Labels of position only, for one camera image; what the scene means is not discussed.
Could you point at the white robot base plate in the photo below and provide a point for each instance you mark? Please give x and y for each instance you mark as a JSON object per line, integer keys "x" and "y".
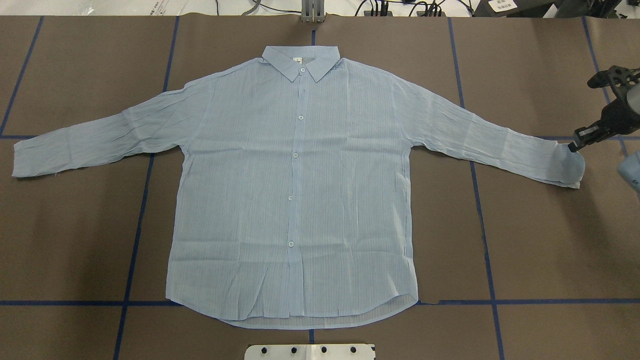
{"x": 332, "y": 351}

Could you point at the aluminium frame post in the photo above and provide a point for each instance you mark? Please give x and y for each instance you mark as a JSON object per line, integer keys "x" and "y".
{"x": 313, "y": 11}

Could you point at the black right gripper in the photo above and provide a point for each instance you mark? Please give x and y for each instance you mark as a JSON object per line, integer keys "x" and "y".
{"x": 621, "y": 118}

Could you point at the light blue button-up shirt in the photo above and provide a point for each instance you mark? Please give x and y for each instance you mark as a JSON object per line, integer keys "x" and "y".
{"x": 293, "y": 209}

